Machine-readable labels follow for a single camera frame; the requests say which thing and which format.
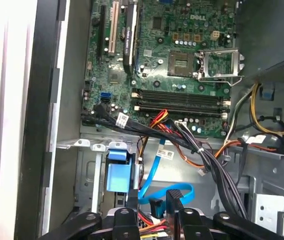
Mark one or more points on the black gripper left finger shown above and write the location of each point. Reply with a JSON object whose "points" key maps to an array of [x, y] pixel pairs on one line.
{"points": [[124, 225]]}

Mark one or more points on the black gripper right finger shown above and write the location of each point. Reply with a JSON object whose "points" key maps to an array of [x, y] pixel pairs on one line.
{"points": [[189, 225]]}

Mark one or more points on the hard disk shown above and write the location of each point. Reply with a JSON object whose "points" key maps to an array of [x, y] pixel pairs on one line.
{"points": [[119, 175]]}

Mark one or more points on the grey metal disk bay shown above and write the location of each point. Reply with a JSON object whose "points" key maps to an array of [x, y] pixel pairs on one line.
{"points": [[86, 172]]}

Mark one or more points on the black RAM slot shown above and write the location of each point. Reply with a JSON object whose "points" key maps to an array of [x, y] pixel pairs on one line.
{"points": [[181, 97], [181, 110], [181, 105], [181, 92]]}

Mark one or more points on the black expansion slot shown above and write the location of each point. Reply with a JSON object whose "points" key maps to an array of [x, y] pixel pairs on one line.
{"points": [[102, 32]]}

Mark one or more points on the beige expansion slot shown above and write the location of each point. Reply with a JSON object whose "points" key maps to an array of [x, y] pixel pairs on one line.
{"points": [[113, 27]]}

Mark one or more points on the grey metal drive cage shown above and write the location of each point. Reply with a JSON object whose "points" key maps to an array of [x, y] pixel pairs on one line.
{"points": [[269, 205]]}

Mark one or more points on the black open PC case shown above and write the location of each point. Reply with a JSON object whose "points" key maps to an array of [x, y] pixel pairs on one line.
{"points": [[39, 100]]}

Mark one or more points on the green Dell motherboard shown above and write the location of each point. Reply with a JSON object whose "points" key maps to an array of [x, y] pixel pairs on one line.
{"points": [[156, 70]]}

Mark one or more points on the CPU socket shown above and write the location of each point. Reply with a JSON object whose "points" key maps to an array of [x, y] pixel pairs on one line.
{"points": [[180, 62]]}

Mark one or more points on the metal socket cover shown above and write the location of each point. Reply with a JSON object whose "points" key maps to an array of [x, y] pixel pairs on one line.
{"points": [[235, 63]]}

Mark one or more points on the black graphics card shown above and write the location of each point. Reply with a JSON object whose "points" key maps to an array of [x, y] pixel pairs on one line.
{"points": [[129, 37]]}

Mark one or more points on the grey power supply unit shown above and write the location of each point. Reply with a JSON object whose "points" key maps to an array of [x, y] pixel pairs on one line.
{"points": [[264, 37]]}

